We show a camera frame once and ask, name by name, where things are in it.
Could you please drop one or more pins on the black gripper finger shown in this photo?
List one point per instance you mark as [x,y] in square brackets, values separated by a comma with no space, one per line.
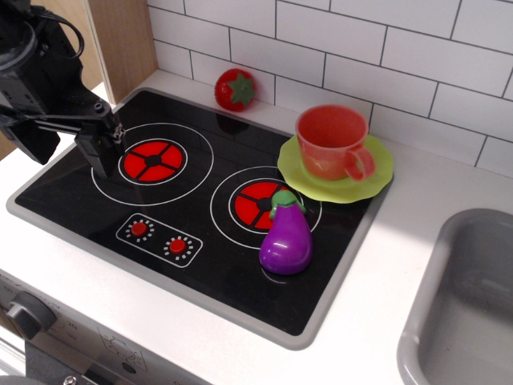
[35,142]
[101,151]

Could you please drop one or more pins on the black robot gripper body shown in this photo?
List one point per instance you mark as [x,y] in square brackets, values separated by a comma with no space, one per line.
[41,76]

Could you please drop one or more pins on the red plastic toy cup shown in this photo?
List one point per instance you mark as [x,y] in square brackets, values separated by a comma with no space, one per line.
[332,143]

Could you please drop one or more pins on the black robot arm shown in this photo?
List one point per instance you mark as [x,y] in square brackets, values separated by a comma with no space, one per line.
[27,11]

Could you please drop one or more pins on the green plastic toy plate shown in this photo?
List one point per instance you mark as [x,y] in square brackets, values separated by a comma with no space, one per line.
[343,191]

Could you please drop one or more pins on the wooden side panel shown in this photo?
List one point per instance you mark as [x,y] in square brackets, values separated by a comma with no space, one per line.
[119,47]

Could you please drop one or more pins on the black toy stove top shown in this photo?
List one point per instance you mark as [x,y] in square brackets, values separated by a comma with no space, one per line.
[187,209]

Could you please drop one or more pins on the red toy tomato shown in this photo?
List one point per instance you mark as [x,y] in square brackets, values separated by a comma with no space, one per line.
[235,90]

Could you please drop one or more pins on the grey oven knob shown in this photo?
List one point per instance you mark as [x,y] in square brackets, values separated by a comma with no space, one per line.
[29,315]

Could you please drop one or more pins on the purple toy eggplant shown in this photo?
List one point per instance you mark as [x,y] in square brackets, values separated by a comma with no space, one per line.
[287,249]

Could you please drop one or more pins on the grey oven front panel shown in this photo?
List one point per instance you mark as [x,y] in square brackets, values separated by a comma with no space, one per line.
[92,350]

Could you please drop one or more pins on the grey toy sink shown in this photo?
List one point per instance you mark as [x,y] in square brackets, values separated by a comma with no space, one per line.
[459,330]

